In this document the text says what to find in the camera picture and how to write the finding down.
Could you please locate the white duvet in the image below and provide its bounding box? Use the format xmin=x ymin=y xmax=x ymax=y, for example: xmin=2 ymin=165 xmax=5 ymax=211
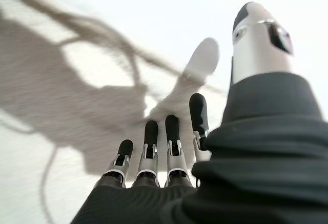
xmin=147 ymin=37 xmax=221 ymax=125

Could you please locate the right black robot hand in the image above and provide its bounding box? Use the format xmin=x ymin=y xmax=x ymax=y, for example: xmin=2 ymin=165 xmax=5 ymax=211
xmin=70 ymin=1 xmax=328 ymax=224

